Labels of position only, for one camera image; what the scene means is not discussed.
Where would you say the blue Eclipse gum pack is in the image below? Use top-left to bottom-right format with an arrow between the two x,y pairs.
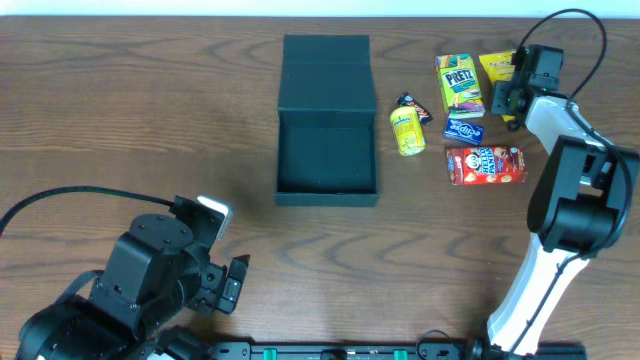
443,119 -> 484,146

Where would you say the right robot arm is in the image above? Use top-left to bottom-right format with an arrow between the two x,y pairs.
483,45 -> 639,359

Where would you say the red Hello Panda box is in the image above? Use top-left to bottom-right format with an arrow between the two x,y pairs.
446,146 -> 527,186

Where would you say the black chocolate bar wrapper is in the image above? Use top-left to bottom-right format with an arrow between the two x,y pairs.
396,92 -> 433,125

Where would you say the black gift box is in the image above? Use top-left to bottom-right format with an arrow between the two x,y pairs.
274,35 -> 379,207

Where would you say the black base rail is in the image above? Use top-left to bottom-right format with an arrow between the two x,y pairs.
206,341 -> 588,360

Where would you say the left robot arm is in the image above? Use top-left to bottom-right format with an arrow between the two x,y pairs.
16,214 -> 249,359

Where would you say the small yellow can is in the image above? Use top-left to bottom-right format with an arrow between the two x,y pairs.
390,106 -> 426,156

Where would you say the green Pretz snack box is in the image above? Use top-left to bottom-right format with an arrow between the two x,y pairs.
435,53 -> 485,120

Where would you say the yellow seed snack bag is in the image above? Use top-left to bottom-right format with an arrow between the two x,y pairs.
479,49 -> 515,97

